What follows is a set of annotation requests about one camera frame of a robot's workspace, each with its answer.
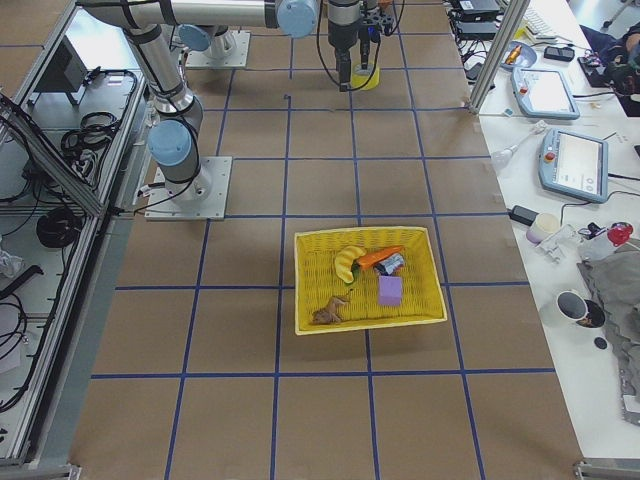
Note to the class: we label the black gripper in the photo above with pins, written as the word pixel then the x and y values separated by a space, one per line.
pixel 343 31
pixel 364 49

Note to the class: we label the yellow tape roll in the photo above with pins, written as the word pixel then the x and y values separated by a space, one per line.
pixel 361 82

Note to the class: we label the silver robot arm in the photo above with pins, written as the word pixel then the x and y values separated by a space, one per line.
pixel 173 142
pixel 345 29

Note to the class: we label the blue bowl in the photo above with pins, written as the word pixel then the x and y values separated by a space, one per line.
pixel 518 55

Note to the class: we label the white light bulb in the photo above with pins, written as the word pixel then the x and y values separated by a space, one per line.
pixel 501 158

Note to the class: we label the far teach pendant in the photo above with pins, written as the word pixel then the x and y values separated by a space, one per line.
pixel 543 94

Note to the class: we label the teach pendant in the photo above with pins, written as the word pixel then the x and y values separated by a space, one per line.
pixel 543 94
pixel 574 165

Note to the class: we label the orange toy carrot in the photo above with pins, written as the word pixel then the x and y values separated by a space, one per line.
pixel 370 259

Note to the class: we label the yellow toy banana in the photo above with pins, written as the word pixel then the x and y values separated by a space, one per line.
pixel 344 260

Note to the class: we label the black power adapter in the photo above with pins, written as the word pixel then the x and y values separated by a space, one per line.
pixel 522 215

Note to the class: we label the yellow wicker basket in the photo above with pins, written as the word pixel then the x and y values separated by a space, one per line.
pixel 316 281

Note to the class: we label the purple foam block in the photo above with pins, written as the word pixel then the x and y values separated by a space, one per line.
pixel 390 290

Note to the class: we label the near teach pendant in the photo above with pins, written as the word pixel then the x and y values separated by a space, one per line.
pixel 574 165

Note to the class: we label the lavender white jar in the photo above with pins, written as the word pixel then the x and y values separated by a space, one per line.
pixel 543 226

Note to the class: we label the brown toy animal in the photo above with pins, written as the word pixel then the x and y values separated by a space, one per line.
pixel 329 313

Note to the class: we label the clear plastic part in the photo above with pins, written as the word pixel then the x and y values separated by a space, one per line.
pixel 558 244

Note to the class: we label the black monitor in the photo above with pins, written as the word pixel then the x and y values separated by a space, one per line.
pixel 65 74

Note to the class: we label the red round toy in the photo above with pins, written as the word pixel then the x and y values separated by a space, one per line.
pixel 619 233

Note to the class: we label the white mug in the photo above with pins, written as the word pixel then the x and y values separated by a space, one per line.
pixel 566 307

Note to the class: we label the grey cloth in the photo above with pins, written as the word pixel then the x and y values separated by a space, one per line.
pixel 614 285

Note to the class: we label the aluminium frame post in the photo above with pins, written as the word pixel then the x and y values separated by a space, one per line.
pixel 512 18

